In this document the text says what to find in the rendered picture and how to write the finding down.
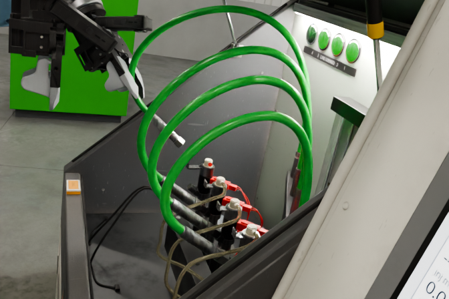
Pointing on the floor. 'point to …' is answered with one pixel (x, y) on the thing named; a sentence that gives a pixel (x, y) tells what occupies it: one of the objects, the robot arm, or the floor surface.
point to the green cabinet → (131, 3)
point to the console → (381, 167)
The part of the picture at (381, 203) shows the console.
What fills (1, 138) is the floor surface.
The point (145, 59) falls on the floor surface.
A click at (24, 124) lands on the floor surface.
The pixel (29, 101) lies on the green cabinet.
